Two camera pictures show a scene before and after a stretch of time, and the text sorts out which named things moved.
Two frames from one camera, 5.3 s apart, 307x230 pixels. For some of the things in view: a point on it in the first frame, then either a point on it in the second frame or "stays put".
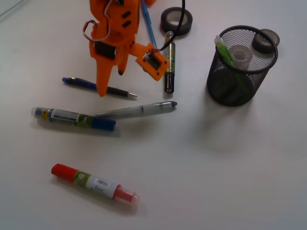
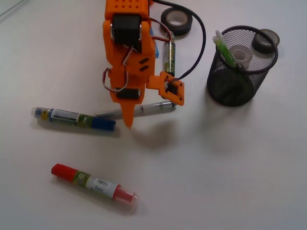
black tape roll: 170,19 stays put
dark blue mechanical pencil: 90,86 -> 243,79
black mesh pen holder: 241,63 stays put
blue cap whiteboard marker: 74,118 stays put
